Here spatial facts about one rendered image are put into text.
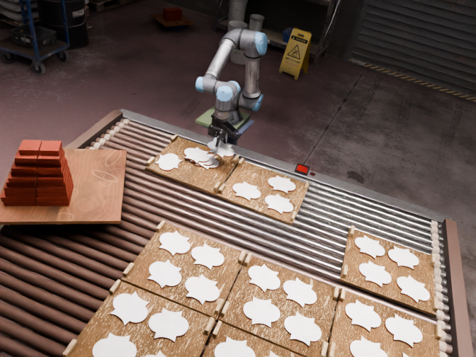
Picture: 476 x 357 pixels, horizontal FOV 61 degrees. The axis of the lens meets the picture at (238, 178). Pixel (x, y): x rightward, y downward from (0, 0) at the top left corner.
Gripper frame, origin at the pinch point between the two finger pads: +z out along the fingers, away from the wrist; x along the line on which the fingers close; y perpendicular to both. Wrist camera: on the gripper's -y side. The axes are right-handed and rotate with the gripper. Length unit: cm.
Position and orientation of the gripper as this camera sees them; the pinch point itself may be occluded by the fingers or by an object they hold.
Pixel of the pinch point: (220, 149)
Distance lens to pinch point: 217.7
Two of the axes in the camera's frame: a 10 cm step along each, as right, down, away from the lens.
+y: -9.1, -3.5, 2.3
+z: -1.4, 7.7, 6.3
